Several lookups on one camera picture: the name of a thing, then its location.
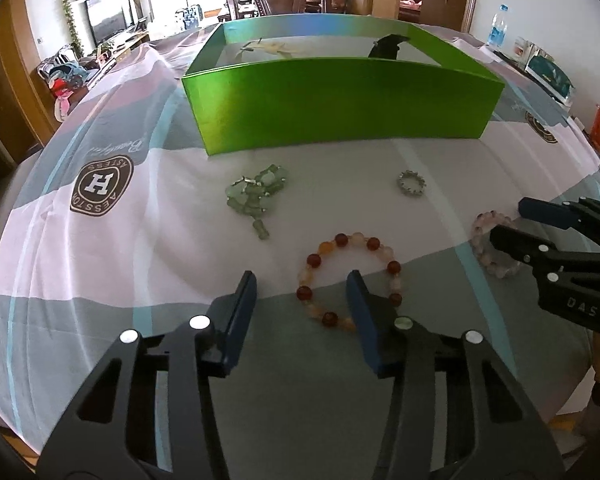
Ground red orange bead bracelet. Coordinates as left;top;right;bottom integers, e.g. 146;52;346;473
296;231;404;332

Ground silver spiky ring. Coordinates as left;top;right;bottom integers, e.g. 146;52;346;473
396;169;427;198

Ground teal boxed item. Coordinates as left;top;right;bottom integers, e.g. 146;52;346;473
524;55;574;107

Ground pile of clothes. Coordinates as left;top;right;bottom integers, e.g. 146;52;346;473
36;44;99;122

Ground green open box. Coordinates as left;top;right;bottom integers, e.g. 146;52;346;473
182;14;505;155

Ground patterned table cloth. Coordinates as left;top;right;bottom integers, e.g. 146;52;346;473
0;35;600;479

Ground white wrist watch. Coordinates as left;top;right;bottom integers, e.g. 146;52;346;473
234;38;303;63

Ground plastic water bottle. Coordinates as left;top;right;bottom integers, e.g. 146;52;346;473
486;3;508;50

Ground pink bead bracelet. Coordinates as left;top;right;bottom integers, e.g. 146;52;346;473
469;209;524;280

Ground green jade bracelet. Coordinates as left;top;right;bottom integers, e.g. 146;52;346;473
224;162;290;241

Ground black wrist watch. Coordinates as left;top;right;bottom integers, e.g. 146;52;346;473
368;34;411;60

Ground black television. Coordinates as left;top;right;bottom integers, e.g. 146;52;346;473
85;0;132;46

